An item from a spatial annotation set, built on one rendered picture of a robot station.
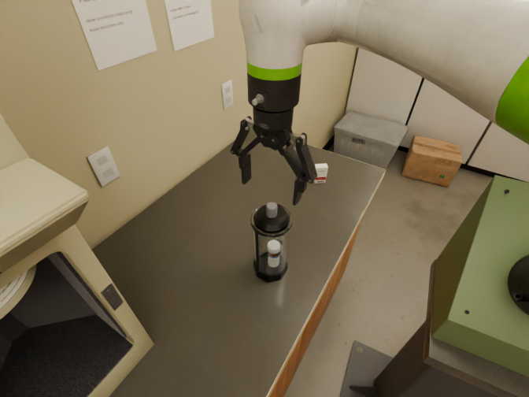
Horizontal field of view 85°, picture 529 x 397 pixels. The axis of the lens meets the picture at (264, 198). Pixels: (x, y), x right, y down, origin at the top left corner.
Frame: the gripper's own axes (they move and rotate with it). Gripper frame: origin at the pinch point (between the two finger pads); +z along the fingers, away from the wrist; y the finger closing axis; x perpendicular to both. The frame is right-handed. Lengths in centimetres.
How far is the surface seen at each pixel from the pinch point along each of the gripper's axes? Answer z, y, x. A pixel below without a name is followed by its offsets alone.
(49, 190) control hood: -24.0, -5.2, -36.4
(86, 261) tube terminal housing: -4.5, -13.2, -35.8
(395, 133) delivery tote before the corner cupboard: 94, 5, 220
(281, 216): 8.9, 2.7, 0.8
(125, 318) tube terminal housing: 15.3, -13.1, -36.0
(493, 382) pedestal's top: 33, 60, 1
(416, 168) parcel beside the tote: 114, 32, 207
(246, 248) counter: 33.0, -10.2, 2.5
